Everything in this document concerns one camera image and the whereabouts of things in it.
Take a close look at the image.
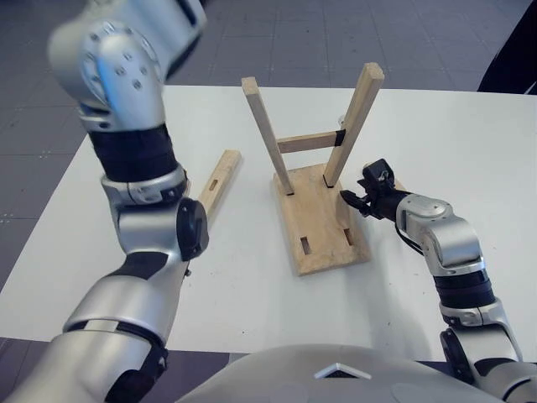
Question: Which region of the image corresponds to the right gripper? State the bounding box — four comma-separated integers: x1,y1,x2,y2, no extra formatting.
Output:
340,177,411,222

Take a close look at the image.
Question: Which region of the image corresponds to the wooden leg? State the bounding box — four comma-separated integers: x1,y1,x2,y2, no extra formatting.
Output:
322,62,385,188
241,76,295,198
196,149,243,230

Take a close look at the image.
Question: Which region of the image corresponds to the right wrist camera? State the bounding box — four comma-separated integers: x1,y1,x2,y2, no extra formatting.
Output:
362,159,396,191

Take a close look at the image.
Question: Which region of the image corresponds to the wooden seat board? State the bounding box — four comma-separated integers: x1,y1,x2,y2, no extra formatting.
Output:
272,164,373,277

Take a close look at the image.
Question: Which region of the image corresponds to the wooden cross bar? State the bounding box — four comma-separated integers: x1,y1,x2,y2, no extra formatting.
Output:
276,129,347,155

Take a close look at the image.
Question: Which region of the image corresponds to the black cable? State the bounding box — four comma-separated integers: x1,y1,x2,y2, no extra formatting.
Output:
393,218,425,256

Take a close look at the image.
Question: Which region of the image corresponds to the robot body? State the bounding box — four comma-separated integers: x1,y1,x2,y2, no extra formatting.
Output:
175,343,507,403

